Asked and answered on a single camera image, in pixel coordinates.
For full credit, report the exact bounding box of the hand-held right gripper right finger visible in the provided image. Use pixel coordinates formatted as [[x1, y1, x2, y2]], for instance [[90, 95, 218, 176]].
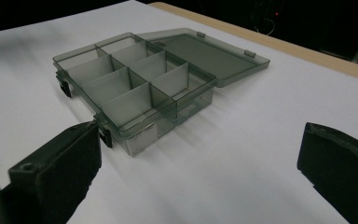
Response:
[[296, 121, 358, 224]]

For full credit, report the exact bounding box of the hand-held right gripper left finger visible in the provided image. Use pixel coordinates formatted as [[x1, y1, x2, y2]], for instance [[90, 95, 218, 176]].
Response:
[[7, 120, 103, 224]]

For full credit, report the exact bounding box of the grey transparent compartment box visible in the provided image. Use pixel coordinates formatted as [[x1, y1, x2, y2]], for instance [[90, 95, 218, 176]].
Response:
[[52, 27, 271, 158]]

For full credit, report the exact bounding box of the thin cable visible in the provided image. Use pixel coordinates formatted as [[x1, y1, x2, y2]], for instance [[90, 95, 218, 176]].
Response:
[[255, 17, 277, 36]]

